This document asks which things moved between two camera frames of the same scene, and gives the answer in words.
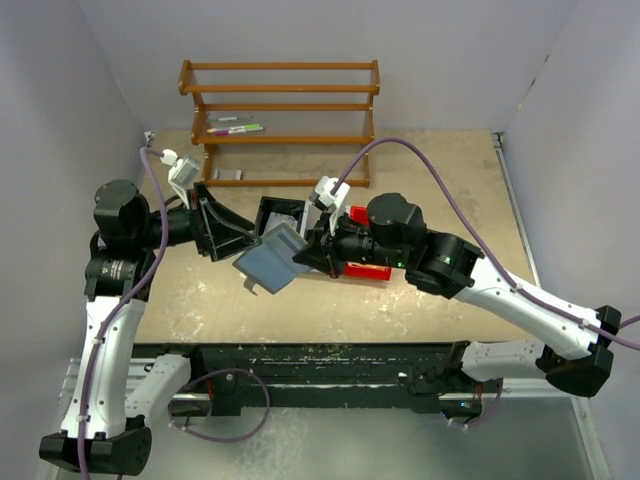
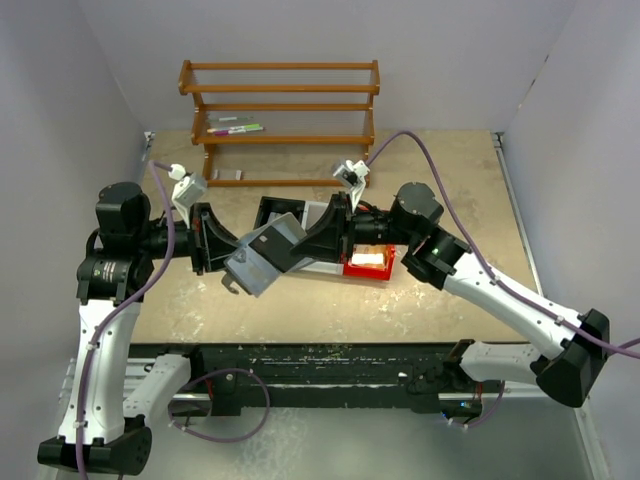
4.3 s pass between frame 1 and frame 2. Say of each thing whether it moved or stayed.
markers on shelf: stayed
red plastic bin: stayed
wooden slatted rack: stayed
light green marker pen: stayed
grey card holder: moved
